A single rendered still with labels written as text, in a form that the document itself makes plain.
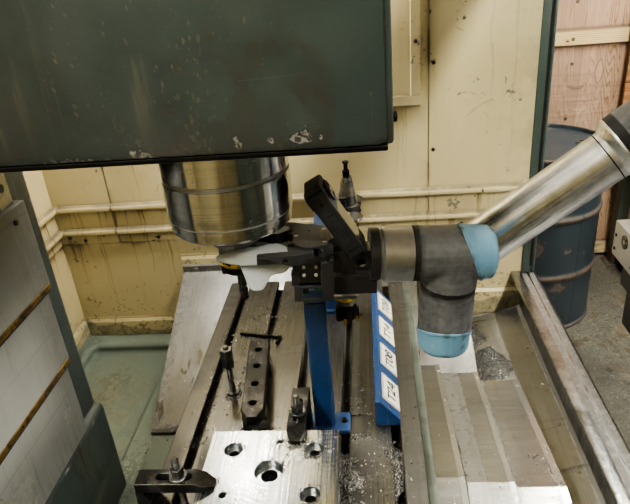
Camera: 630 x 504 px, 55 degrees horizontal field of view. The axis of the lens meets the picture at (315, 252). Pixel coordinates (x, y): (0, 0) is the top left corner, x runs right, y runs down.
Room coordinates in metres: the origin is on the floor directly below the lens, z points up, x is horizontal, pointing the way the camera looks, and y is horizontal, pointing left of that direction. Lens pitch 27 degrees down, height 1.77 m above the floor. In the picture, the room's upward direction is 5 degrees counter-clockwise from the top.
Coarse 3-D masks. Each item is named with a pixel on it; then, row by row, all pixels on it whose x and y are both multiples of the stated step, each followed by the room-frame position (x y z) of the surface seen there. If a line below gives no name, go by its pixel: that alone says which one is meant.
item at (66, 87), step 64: (0, 0) 0.62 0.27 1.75; (64, 0) 0.61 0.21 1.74; (128, 0) 0.61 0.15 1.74; (192, 0) 0.60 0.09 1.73; (256, 0) 0.60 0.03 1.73; (320, 0) 0.59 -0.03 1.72; (384, 0) 0.59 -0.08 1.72; (0, 64) 0.62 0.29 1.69; (64, 64) 0.62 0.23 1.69; (128, 64) 0.61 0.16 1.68; (192, 64) 0.60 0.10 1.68; (256, 64) 0.60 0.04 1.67; (320, 64) 0.59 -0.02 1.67; (384, 64) 0.59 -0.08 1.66; (0, 128) 0.62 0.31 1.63; (64, 128) 0.62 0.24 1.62; (128, 128) 0.61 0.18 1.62; (192, 128) 0.60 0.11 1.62; (256, 128) 0.60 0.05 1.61; (320, 128) 0.59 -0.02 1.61; (384, 128) 0.59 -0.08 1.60
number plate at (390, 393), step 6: (384, 378) 1.01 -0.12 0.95; (384, 384) 0.99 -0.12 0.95; (390, 384) 1.01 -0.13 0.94; (384, 390) 0.97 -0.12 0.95; (390, 390) 0.99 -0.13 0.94; (396, 390) 1.00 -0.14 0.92; (384, 396) 0.95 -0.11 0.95; (390, 396) 0.97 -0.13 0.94; (396, 396) 0.98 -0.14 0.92; (390, 402) 0.95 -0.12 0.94; (396, 402) 0.96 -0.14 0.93; (396, 408) 0.95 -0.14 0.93
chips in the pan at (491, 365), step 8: (472, 328) 1.60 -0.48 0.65; (472, 336) 1.54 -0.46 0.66; (480, 336) 1.53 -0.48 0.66; (480, 344) 1.51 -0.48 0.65; (480, 352) 1.47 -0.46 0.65; (488, 352) 1.45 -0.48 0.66; (496, 352) 1.45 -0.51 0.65; (480, 360) 1.42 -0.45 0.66; (488, 360) 1.41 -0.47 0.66; (496, 360) 1.41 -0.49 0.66; (504, 360) 1.41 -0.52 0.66; (480, 368) 1.38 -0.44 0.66; (488, 368) 1.38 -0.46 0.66; (496, 368) 1.37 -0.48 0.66; (504, 368) 1.37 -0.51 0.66; (512, 368) 1.37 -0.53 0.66; (480, 376) 1.36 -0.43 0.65; (488, 376) 1.35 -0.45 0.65; (496, 376) 1.34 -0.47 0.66; (504, 376) 1.34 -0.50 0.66
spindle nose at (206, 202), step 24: (168, 168) 0.67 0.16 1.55; (192, 168) 0.65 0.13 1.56; (216, 168) 0.65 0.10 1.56; (240, 168) 0.65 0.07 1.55; (264, 168) 0.67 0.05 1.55; (288, 168) 0.72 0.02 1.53; (168, 192) 0.68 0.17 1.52; (192, 192) 0.66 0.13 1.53; (216, 192) 0.65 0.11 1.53; (240, 192) 0.65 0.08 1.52; (264, 192) 0.67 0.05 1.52; (288, 192) 0.71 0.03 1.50; (168, 216) 0.70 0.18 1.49; (192, 216) 0.66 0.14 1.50; (216, 216) 0.65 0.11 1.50; (240, 216) 0.65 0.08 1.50; (264, 216) 0.66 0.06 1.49; (288, 216) 0.70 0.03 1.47; (192, 240) 0.66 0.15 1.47; (216, 240) 0.65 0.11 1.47; (240, 240) 0.65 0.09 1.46
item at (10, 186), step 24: (0, 192) 0.97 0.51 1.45; (24, 192) 1.10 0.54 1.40; (48, 264) 1.10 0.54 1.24; (72, 336) 1.11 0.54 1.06; (72, 360) 1.08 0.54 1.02; (96, 408) 1.09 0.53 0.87; (96, 432) 1.05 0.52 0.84; (72, 456) 0.95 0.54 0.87; (96, 456) 1.02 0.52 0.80; (72, 480) 0.92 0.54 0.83; (96, 480) 1.00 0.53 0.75; (120, 480) 1.09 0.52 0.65
